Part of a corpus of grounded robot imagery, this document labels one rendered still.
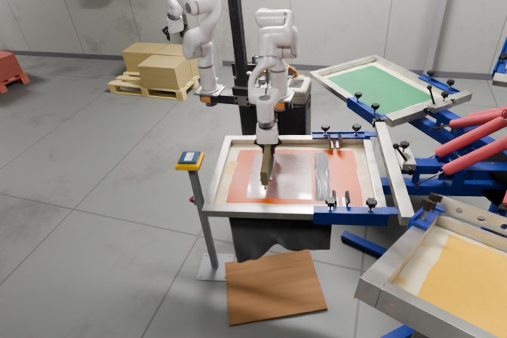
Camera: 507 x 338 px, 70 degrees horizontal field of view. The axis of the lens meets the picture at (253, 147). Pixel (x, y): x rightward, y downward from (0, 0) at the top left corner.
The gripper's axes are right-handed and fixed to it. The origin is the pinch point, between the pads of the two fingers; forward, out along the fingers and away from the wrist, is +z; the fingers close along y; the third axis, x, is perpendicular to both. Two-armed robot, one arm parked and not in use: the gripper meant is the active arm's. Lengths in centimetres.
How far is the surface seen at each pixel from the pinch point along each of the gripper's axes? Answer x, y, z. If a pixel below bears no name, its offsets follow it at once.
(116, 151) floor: -145, 180, 111
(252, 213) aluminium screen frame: 29.7, 5.0, 10.9
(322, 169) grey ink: -3.1, -25.7, 13.6
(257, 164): -6.8, 7.1, 14.1
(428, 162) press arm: 1, -72, 6
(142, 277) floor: 1, 94, 110
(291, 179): 3.9, -10.7, 14.0
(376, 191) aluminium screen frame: 15, -48, 10
